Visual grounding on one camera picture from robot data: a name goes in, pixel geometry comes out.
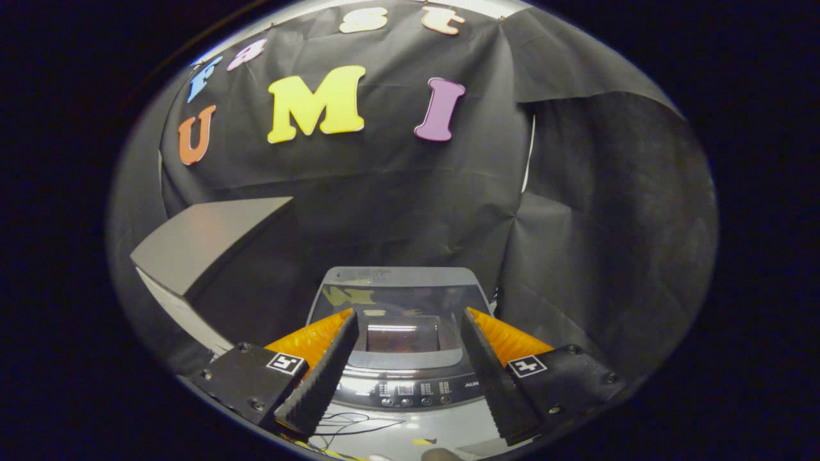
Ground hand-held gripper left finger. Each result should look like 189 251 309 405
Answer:
186 310 361 442

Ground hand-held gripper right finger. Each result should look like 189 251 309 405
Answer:
460 308 627 446

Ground dark washing machine lid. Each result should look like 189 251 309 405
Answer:
309 285 491 371

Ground grey washing machine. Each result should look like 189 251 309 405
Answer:
306 266 508 412

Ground small grey cabinet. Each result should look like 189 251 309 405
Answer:
130 197 295 359

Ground black floor cables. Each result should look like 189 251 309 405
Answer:
282 412 404 452

